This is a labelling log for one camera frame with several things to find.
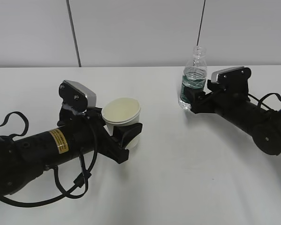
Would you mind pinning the white paper cup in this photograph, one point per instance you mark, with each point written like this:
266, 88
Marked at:
121, 112

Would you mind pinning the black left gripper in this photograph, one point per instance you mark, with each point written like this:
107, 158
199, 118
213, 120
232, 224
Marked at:
86, 130

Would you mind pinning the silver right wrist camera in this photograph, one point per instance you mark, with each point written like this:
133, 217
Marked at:
233, 80

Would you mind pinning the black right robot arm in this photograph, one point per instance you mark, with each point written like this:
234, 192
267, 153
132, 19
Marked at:
231, 102

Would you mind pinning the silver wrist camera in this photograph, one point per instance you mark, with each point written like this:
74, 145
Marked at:
76, 97
233, 80

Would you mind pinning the clear water bottle green label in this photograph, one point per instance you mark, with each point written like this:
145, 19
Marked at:
194, 76

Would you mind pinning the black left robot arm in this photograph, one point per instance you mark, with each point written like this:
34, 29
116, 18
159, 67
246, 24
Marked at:
24, 160

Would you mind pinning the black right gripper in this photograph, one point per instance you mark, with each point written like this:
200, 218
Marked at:
202, 102

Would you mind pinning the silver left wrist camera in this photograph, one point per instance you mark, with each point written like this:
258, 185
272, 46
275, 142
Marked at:
76, 97

